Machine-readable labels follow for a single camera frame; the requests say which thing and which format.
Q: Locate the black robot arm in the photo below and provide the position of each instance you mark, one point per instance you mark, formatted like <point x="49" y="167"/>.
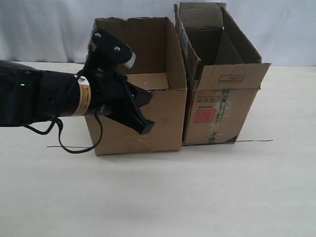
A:
<point x="29" y="95"/>

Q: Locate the tall printed cardboard box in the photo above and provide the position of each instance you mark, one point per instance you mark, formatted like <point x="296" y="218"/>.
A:
<point x="224" y="72"/>

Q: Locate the white backdrop curtain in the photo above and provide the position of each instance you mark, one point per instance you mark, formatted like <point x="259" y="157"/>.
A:
<point x="283" y="31"/>

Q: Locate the short cardboard box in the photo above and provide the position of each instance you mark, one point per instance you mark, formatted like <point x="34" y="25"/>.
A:
<point x="159" y="69"/>

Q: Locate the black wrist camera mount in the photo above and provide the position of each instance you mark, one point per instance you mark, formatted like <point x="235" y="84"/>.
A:
<point x="113" y="48"/>

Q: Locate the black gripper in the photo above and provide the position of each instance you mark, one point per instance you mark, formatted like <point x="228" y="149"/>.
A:
<point x="112" y="95"/>

